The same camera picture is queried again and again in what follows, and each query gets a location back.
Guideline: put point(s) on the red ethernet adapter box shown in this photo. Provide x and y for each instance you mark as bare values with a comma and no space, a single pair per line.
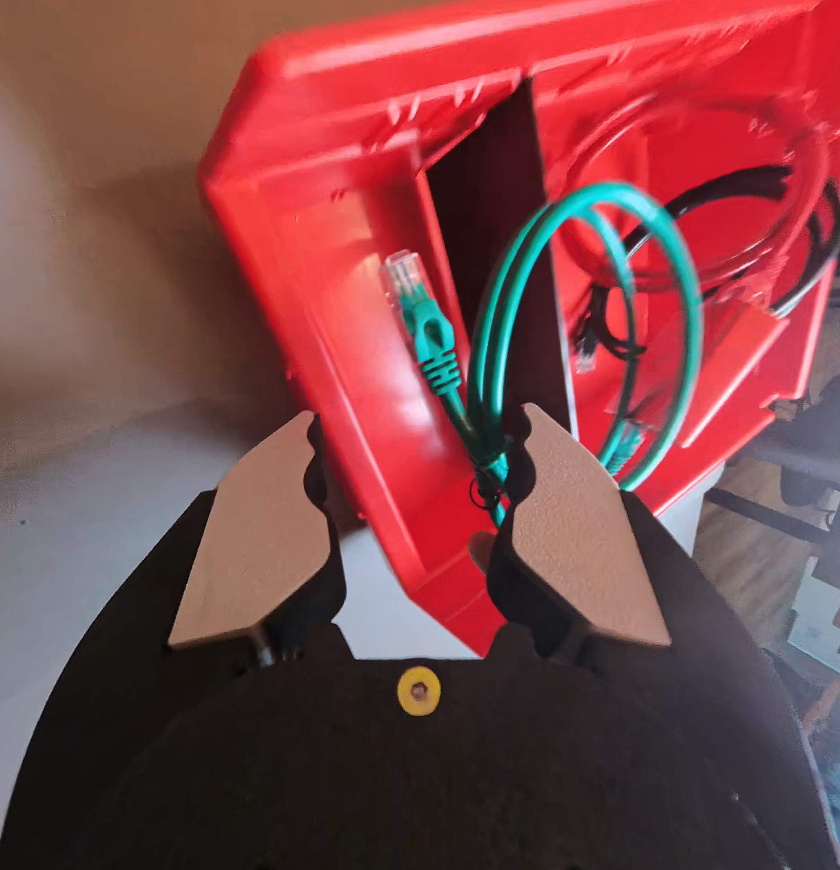
726,360

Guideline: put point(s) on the black bin divider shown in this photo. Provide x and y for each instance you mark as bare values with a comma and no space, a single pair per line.
488,224

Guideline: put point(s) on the red plastic bin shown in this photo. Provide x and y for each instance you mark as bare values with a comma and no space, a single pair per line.
311,204

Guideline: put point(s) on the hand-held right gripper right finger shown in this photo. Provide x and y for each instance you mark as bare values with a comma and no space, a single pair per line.
583,550

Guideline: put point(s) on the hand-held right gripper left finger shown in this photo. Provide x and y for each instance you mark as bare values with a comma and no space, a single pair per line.
256,544

